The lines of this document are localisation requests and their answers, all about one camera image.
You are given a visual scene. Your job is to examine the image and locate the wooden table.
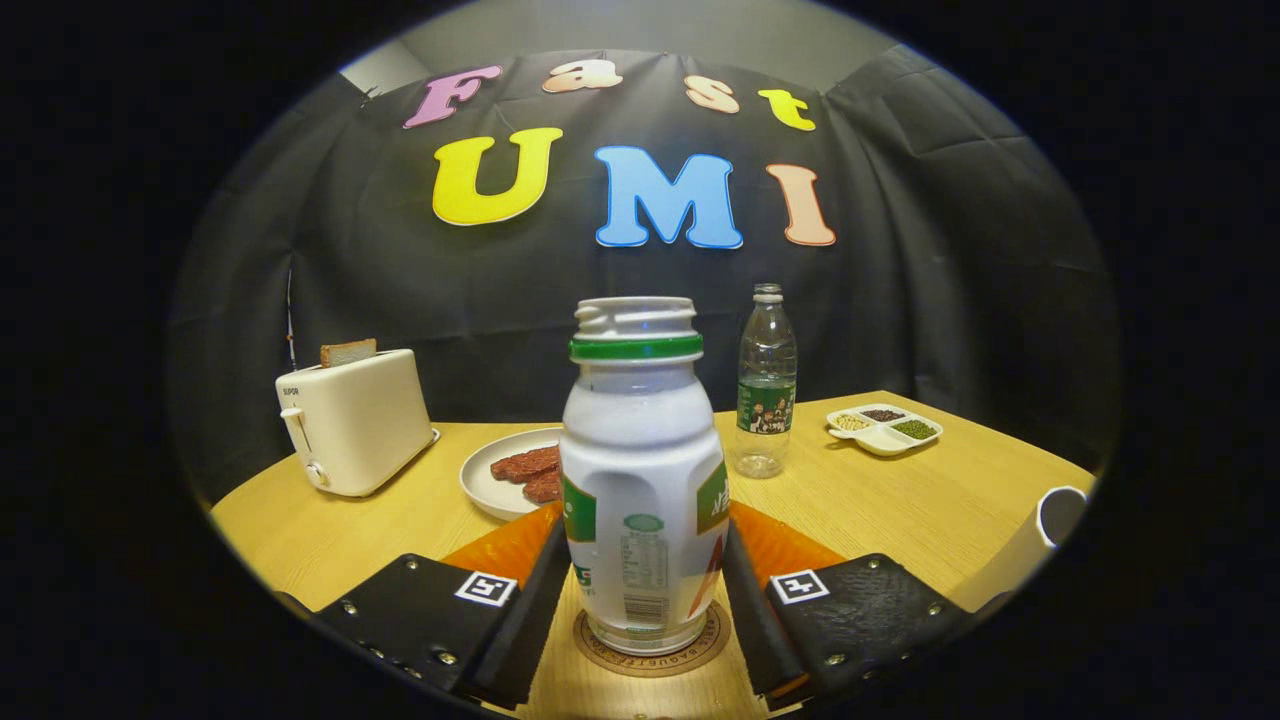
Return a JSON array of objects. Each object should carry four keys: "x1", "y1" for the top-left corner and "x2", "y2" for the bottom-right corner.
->
[{"x1": 208, "y1": 390, "x2": 1098, "y2": 720}]

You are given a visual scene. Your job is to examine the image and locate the white divided snack dish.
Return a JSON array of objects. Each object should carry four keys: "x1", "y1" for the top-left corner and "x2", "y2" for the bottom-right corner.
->
[{"x1": 826, "y1": 403, "x2": 944, "y2": 458}]

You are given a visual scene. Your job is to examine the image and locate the white juice bottle green ring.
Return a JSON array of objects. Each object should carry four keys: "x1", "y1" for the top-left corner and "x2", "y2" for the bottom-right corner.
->
[{"x1": 558, "y1": 296, "x2": 731, "y2": 658}]

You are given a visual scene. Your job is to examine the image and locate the round cork coaster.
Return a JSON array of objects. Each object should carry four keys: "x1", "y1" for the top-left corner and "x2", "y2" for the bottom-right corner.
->
[{"x1": 573, "y1": 598, "x2": 732, "y2": 679}]

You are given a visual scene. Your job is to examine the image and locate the white round plate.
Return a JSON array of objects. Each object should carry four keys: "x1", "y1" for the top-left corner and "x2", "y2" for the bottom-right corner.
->
[{"x1": 459, "y1": 427, "x2": 566, "y2": 522}]

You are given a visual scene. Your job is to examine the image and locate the cream toaster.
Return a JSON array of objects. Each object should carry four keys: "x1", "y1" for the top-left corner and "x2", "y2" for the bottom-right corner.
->
[{"x1": 275, "y1": 348, "x2": 441, "y2": 498}]

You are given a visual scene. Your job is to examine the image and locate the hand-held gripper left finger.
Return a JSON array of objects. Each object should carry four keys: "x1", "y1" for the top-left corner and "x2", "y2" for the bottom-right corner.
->
[{"x1": 313, "y1": 502, "x2": 572, "y2": 709}]

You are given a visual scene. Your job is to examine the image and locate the bread slice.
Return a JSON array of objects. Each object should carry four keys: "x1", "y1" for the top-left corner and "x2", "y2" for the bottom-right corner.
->
[{"x1": 319, "y1": 338, "x2": 379, "y2": 369}]

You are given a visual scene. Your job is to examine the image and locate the clear plastic water bottle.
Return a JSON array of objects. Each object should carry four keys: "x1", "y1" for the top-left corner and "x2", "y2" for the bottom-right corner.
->
[{"x1": 735, "y1": 283, "x2": 799, "y2": 480}]

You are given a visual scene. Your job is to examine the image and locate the black backdrop cloth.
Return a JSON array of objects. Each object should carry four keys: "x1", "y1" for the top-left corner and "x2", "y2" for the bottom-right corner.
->
[{"x1": 165, "y1": 45, "x2": 1121, "y2": 506}]

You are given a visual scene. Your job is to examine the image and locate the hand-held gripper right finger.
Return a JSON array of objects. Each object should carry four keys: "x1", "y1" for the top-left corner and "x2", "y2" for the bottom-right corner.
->
[{"x1": 722, "y1": 502, "x2": 974, "y2": 712}]

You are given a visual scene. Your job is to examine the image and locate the white cup cork handle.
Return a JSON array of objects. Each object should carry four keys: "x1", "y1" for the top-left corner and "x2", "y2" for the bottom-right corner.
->
[{"x1": 948, "y1": 486, "x2": 1091, "y2": 613}]

